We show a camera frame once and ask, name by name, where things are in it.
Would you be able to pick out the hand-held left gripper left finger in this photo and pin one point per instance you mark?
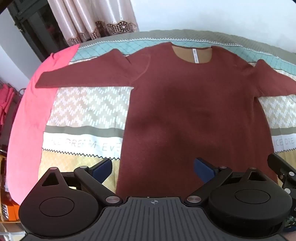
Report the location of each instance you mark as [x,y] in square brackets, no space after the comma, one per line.
[103,171]

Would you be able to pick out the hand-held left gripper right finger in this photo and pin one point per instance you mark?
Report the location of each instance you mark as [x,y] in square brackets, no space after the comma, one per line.
[203,171]

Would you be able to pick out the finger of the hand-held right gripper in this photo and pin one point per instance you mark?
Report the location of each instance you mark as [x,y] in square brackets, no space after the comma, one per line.
[281,167]

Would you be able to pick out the maroon long-sleeve sweater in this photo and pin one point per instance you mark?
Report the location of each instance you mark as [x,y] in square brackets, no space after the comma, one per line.
[196,115]

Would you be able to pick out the red hanging clothes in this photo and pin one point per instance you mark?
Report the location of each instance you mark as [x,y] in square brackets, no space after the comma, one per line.
[5,102]

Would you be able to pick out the patterned quilt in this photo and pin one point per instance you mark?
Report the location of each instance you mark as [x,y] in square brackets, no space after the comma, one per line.
[87,109]

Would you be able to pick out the pink bed sheet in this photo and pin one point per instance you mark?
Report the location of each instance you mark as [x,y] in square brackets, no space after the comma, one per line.
[30,120]

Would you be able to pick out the orange box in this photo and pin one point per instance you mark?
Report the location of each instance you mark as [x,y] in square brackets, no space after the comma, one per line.
[10,209]

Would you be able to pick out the pink lace-trimmed curtain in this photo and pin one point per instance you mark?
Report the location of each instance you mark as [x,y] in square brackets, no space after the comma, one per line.
[92,18]

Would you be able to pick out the dark window frame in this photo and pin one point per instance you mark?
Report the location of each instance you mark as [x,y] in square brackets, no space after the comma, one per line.
[39,25]

